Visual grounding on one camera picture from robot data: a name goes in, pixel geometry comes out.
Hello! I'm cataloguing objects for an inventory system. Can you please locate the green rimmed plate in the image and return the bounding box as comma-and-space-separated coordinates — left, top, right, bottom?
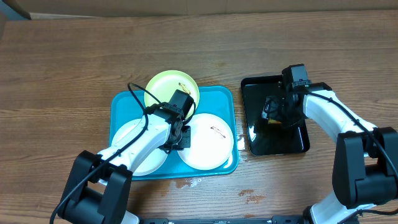
144, 70, 200, 120

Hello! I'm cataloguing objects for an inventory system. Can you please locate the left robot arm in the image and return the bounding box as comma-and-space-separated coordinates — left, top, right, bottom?
50, 103, 190, 223

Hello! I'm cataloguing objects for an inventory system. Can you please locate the white plate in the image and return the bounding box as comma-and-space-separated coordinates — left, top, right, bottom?
178, 113, 234, 170
110, 119, 167, 177

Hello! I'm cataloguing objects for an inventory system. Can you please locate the green yellow sponge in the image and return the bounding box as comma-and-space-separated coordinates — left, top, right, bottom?
267, 118, 282, 124

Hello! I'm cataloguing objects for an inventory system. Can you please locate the teal plastic tray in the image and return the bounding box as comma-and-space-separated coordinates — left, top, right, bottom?
109, 86, 239, 181

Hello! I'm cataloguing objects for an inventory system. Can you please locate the black rectangular tray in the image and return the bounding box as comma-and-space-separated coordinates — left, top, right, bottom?
241, 75, 310, 156

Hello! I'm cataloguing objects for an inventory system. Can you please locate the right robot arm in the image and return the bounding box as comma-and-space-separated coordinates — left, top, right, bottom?
262, 82, 397, 223

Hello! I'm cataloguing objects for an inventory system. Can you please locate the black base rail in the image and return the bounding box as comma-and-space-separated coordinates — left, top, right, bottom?
139, 215, 309, 224

